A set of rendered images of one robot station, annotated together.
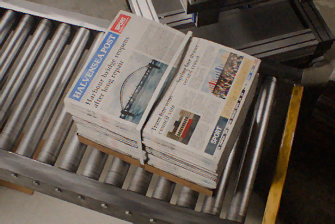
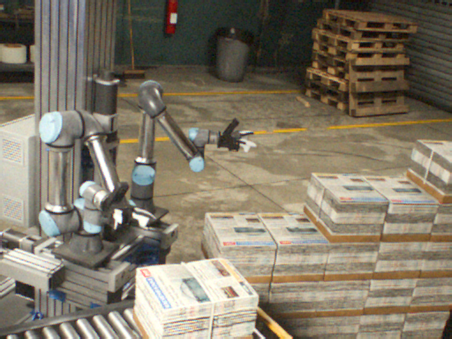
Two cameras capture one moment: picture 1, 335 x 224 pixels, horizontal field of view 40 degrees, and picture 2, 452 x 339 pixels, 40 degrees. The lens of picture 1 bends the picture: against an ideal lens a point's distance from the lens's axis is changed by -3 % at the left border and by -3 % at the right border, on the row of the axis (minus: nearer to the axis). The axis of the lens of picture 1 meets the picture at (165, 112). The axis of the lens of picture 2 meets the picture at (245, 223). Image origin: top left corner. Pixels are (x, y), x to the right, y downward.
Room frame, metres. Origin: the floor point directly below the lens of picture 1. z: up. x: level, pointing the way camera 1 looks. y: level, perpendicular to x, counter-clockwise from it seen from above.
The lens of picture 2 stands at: (-0.65, 1.56, 2.22)
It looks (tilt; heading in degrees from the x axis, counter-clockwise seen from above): 25 degrees down; 305
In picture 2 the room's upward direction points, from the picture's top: 9 degrees clockwise
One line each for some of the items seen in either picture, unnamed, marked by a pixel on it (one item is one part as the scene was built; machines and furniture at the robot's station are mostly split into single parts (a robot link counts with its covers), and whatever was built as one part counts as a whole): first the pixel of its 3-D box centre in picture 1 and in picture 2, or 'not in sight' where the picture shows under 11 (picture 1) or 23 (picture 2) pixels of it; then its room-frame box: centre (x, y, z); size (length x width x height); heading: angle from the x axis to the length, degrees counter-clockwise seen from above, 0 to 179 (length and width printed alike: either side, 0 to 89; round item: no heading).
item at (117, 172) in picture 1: (139, 114); not in sight; (0.63, 0.07, 0.78); 0.47 x 0.05 x 0.05; 162
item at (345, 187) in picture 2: not in sight; (349, 186); (0.70, -1.30, 1.07); 0.37 x 0.29 x 0.01; 146
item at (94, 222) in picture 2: not in sight; (97, 216); (1.08, 0.06, 1.12); 0.11 x 0.08 x 0.11; 82
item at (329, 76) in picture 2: not in sight; (358, 59); (3.83, -7.27, 0.65); 1.33 x 0.94 x 1.30; 76
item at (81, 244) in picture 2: not in sight; (86, 237); (1.33, -0.09, 0.87); 0.15 x 0.15 x 0.10
